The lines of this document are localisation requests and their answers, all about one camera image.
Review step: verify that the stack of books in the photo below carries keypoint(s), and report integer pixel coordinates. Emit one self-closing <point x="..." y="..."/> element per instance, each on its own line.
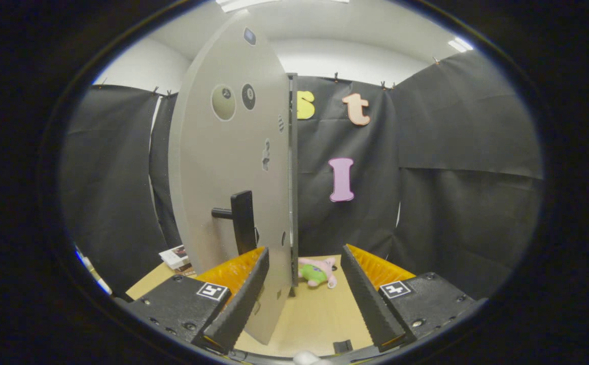
<point x="175" y="257"/>

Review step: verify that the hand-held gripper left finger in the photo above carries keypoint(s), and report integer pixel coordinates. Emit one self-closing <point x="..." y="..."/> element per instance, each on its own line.
<point x="241" y="304"/>

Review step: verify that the small black block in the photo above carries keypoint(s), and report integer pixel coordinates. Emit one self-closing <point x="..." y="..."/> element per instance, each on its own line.
<point x="343" y="347"/>

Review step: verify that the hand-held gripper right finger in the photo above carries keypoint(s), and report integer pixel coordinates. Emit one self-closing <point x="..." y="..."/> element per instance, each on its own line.
<point x="368" y="304"/>

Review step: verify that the long ceiling light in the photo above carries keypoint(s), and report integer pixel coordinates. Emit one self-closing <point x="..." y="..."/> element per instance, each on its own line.
<point x="274" y="4"/>

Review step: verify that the small ceiling light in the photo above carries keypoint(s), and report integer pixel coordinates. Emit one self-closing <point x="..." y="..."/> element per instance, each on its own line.
<point x="460" y="44"/>

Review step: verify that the white side table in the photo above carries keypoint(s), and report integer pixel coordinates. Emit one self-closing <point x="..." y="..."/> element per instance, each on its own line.
<point x="102" y="285"/>

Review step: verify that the green and pink plush toy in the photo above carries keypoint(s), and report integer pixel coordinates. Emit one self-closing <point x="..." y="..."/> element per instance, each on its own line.
<point x="314" y="274"/>

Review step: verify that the grey shoe cabinet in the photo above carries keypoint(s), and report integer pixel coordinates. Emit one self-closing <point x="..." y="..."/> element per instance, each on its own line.
<point x="293" y="177"/>

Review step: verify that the black backdrop cloth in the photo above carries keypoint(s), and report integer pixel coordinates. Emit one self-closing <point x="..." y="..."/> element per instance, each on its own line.
<point x="451" y="126"/>

